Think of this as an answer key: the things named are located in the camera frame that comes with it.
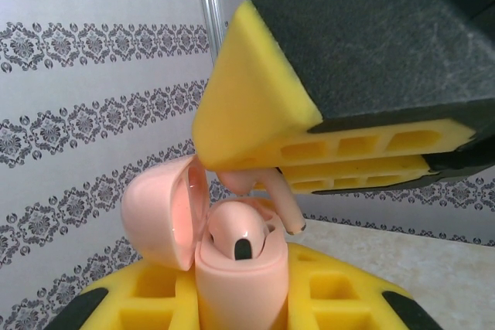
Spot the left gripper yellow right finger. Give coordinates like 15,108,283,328
285,242,445,330

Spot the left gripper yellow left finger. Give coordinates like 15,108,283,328
48,258,201,330

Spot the pale pink earbud charging case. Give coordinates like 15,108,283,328
120,154,290,330

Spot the pale pink wireless earbud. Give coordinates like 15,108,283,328
208,202,268,262
218,167,307,236

